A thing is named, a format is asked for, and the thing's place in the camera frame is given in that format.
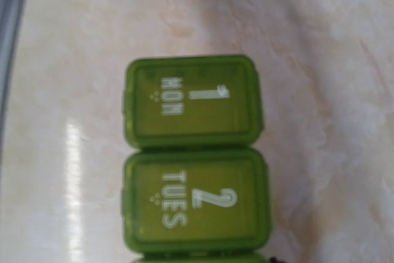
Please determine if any green weekly pill organizer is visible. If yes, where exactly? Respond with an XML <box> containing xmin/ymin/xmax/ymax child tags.
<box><xmin>121</xmin><ymin>55</ymin><xmax>272</xmax><ymax>262</ymax></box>

